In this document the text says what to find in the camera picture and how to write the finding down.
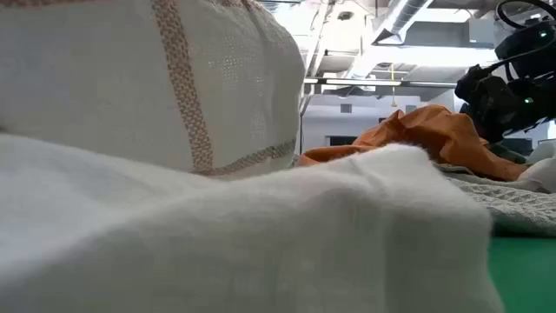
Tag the dark grey terry towel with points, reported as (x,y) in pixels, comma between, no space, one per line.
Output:
(508,152)

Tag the rust orange towel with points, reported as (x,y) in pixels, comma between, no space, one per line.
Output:
(434,139)

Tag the light grey waffle towel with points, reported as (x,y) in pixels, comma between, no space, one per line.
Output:
(521,208)

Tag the plain white towel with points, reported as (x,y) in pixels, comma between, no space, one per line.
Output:
(217,239)

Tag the white towel brown grid lines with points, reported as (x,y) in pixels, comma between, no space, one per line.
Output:
(108,87)

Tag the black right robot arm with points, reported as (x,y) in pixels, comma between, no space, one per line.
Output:
(530,48)

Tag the long ceiling light bar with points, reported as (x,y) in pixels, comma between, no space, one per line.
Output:
(369,81)

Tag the green table mat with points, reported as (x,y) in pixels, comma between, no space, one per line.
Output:
(530,278)

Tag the silver ribbed air duct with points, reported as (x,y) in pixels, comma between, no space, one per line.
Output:
(404,17)

